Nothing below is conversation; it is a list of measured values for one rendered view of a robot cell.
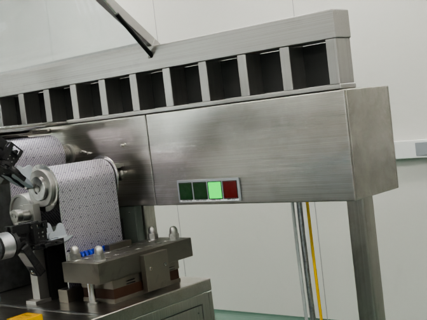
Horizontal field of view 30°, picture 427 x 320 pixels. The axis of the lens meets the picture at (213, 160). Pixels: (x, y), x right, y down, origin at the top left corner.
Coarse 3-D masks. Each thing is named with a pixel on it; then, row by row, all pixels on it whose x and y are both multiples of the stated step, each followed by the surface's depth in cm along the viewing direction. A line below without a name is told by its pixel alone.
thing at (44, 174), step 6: (36, 174) 244; (42, 174) 242; (48, 174) 242; (30, 180) 246; (48, 180) 241; (48, 186) 241; (48, 192) 241; (48, 198) 242; (42, 204) 244; (48, 204) 243
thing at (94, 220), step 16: (112, 192) 258; (64, 208) 243; (80, 208) 248; (96, 208) 252; (112, 208) 258; (64, 224) 243; (80, 224) 247; (96, 224) 252; (112, 224) 257; (80, 240) 247; (96, 240) 252; (112, 240) 257
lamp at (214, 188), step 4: (208, 184) 243; (212, 184) 242; (216, 184) 241; (208, 188) 243; (212, 188) 242; (216, 188) 241; (220, 188) 240; (212, 192) 243; (216, 192) 242; (220, 192) 240; (212, 196) 243; (216, 196) 242; (220, 196) 241
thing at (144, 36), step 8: (96, 0) 242; (104, 0) 240; (112, 0) 244; (104, 8) 245; (112, 8) 242; (120, 8) 246; (112, 16) 247; (120, 16) 244; (128, 16) 249; (128, 24) 249; (136, 24) 251; (136, 32) 252; (144, 32) 254; (136, 40) 249; (144, 40) 254; (152, 40) 256; (128, 48) 264; (136, 48) 261; (144, 48) 252; (88, 56) 277; (96, 56) 274; (152, 56) 254; (56, 64) 288; (16, 72) 304
